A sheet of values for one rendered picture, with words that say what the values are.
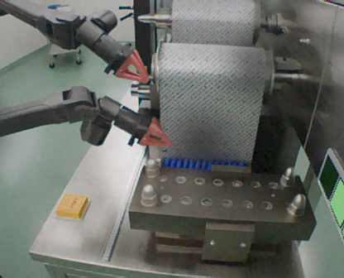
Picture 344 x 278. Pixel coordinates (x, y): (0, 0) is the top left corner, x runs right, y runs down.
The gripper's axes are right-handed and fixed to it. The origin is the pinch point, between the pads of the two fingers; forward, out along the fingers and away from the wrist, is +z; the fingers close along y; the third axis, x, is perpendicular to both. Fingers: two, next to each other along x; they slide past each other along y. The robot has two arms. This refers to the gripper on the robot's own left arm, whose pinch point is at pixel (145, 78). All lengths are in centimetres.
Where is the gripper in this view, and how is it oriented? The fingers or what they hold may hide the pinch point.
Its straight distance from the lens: 71.5
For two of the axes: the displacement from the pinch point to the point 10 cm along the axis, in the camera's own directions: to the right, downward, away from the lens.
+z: 7.7, 5.8, 2.7
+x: 6.3, -6.2, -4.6
